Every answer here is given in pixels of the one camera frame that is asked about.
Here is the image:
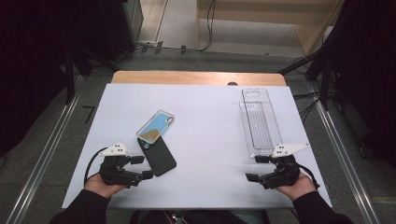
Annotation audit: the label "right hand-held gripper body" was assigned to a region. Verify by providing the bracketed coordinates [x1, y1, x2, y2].
[262, 143, 311, 190]

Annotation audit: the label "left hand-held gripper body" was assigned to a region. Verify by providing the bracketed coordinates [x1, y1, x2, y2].
[98, 142, 144, 189]

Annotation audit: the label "black phone case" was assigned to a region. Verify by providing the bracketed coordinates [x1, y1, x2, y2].
[137, 135, 177, 177]

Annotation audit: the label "clear plastic tray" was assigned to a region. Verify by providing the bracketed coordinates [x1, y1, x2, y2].
[238, 88, 284, 159]

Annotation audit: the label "iridescent phone case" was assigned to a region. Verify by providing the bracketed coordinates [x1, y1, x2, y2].
[135, 109, 176, 145]

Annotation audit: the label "person's right hand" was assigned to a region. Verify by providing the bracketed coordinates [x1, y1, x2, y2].
[275, 172, 318, 202]

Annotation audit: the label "person's left hand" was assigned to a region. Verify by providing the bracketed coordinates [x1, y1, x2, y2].
[83, 172, 129, 200]

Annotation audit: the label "black metal stand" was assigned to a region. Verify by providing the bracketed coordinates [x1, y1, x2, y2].
[64, 46, 120, 105]
[278, 50, 332, 110]

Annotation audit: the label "dark curtain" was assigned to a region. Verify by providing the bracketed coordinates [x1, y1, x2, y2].
[323, 0, 396, 167]
[0, 0, 106, 158]

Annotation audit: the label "dark cabinet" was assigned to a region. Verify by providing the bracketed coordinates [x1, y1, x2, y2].
[101, 0, 145, 63]

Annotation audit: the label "light wooden shelf unit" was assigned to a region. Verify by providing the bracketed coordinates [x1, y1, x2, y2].
[195, 0, 345, 56]

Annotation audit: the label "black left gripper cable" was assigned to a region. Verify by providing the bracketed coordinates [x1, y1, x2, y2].
[83, 147, 108, 186]

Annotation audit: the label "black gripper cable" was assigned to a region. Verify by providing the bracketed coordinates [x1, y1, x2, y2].
[298, 163, 321, 190]
[83, 147, 108, 186]

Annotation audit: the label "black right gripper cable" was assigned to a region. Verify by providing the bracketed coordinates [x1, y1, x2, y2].
[298, 163, 321, 190]

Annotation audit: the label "aluminium floor rail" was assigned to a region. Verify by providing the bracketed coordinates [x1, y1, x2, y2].
[312, 92, 381, 224]
[6, 76, 84, 224]

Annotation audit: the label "black floor cables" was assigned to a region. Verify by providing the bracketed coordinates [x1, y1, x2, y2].
[292, 91, 322, 124]

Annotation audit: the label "hanging black cables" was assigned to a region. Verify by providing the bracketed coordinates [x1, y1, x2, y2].
[199, 0, 218, 53]

